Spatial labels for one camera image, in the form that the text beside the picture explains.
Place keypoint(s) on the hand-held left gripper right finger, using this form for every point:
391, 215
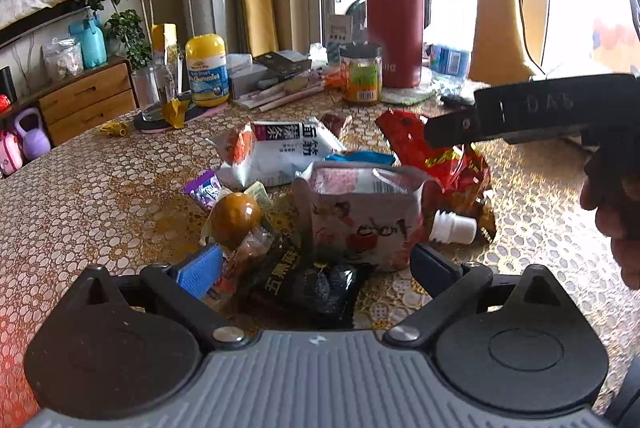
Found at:
431, 269

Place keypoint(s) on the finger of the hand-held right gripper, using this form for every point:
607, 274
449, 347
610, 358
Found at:
540, 108

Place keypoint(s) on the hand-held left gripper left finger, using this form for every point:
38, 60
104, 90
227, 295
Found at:
200, 272

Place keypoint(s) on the brown braised egg packet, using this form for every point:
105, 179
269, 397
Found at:
235, 214

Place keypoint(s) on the white spouted drink pouch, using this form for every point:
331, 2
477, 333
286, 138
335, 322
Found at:
360, 223

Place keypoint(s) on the small green packet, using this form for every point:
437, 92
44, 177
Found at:
259, 195

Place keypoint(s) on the red snack packet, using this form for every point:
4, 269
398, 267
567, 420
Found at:
450, 168

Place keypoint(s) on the black snack packet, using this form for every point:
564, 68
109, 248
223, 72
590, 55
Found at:
310, 288

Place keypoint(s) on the blue snack packet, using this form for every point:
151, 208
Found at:
360, 157

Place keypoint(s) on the person's right hand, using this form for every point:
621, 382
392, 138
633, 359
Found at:
617, 203

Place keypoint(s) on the purple candy packet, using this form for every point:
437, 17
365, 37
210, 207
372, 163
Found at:
204, 190

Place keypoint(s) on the black stick remote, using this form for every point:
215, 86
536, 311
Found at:
457, 100

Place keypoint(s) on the clear plastic water bottle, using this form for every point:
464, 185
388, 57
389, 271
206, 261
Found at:
450, 53

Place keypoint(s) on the gold floral tablecloth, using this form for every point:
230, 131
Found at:
100, 218

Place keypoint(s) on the green coaster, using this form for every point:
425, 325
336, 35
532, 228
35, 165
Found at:
407, 95

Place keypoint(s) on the white noodle snack packet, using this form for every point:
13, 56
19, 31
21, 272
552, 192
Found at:
280, 153

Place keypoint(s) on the black round coaster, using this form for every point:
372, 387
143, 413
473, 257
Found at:
200, 112

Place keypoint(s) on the small yellow wrapper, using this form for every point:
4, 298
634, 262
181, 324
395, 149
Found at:
112, 129

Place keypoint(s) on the small dark red packet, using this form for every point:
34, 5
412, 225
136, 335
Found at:
336, 124

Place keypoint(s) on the large red water bottle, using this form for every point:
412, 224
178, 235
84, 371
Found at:
395, 13

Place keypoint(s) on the glass jar with orange label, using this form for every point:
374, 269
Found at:
361, 75

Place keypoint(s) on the clear drinking glass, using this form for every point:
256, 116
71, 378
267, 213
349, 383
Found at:
147, 93

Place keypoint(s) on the rolled white paper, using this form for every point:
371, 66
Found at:
280, 97

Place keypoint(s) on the grey box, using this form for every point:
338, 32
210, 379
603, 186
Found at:
245, 78

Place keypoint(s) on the yellow gummies bottle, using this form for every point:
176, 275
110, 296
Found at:
207, 70

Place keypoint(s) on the wooden drawer cabinet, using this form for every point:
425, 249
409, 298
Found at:
85, 100

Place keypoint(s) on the orange wrapper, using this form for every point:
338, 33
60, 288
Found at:
335, 82

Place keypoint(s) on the white card box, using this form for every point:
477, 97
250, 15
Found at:
341, 28

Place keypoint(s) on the purple kettlebell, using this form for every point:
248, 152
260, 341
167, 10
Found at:
32, 138

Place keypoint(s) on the pink toy bag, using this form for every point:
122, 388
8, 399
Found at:
9, 155

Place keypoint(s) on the black flat box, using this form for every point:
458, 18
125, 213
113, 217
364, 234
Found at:
282, 62

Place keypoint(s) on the tall yellow snack bag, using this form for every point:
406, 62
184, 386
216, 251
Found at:
165, 40

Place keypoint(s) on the clear plastic bag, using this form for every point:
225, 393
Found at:
62, 58

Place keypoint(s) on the teal bottle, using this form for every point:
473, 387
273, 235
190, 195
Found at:
92, 40

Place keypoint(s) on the red wrapped apple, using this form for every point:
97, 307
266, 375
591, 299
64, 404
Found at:
3, 104

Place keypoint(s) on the black cylinder speaker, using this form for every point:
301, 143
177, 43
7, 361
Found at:
7, 83

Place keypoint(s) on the black television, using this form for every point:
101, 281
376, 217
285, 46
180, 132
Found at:
40, 20

